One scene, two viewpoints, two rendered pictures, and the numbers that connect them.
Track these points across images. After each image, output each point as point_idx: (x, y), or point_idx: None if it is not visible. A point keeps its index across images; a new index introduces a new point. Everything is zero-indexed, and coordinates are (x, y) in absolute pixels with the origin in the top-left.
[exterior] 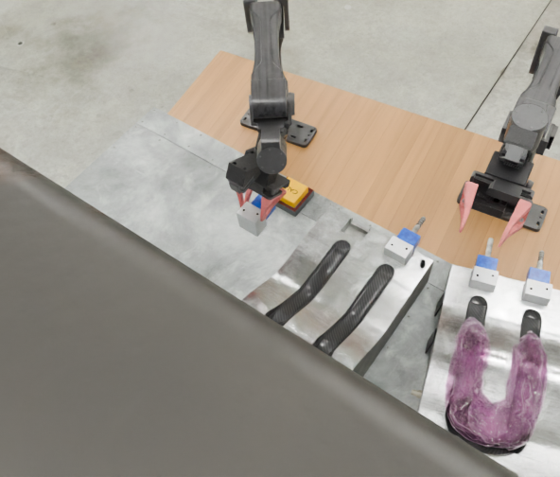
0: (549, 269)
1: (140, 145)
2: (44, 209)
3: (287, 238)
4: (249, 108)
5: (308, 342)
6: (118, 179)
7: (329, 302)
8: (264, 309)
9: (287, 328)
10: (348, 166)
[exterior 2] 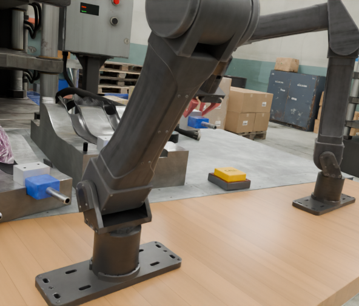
0: None
1: (310, 166)
2: None
3: (188, 173)
4: (351, 196)
5: (81, 107)
6: (278, 156)
7: (105, 133)
8: (119, 110)
9: (98, 107)
10: (256, 213)
